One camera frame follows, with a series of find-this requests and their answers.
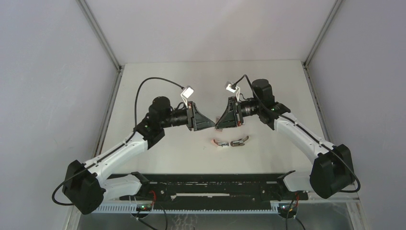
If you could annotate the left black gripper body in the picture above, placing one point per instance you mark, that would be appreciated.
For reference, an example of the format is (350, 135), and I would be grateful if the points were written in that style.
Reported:
(184, 117)

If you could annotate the white slotted cable duct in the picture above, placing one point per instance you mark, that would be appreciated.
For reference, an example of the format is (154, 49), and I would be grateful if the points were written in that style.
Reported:
(122, 208)

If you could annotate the aluminium frame post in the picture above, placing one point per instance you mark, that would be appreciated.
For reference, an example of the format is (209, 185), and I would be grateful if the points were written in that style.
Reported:
(323, 31)
(96, 28)

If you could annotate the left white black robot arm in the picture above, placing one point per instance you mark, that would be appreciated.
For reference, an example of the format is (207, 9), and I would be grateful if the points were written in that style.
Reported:
(87, 184)

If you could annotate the right aluminium frame post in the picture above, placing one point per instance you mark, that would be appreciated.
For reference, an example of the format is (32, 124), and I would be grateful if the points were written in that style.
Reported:
(323, 31)

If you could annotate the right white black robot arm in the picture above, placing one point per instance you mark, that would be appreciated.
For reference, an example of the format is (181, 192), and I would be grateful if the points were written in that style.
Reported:
(332, 167)

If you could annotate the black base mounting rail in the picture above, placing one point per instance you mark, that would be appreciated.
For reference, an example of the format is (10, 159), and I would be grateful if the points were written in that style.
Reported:
(230, 191)

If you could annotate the tan stapler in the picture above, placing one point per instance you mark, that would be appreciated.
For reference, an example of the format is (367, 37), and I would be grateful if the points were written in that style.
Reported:
(240, 142)

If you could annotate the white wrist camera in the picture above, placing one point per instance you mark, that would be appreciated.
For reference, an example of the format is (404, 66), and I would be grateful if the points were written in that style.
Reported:
(231, 87)
(186, 93)

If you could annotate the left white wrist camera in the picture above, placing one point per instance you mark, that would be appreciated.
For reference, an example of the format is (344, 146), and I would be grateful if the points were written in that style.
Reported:
(186, 93)

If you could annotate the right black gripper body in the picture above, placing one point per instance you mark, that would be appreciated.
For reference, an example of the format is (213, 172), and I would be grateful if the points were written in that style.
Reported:
(247, 108)

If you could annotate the pink stapler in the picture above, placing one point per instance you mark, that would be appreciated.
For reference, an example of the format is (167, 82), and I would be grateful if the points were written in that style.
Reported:
(219, 143)

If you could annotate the left aluminium frame post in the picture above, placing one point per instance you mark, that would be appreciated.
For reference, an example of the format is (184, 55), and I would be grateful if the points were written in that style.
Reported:
(96, 28)

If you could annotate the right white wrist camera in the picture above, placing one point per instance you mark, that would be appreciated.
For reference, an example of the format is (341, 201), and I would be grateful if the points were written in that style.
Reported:
(231, 87)

